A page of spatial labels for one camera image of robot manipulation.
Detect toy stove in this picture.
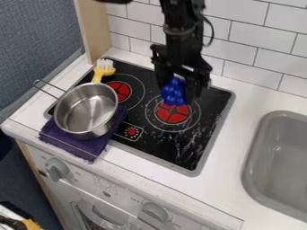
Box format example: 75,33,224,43
41,56,237,178

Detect blue toy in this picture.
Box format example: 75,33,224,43
159,76,189,106

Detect silver pot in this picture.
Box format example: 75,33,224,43
32,78,120,141

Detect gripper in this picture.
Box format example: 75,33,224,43
149,29,214,103

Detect toy sink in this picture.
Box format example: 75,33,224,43
241,110,307,224

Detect yellow brush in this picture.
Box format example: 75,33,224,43
90,57,118,84

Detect purple cloth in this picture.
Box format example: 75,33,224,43
37,105,130,164

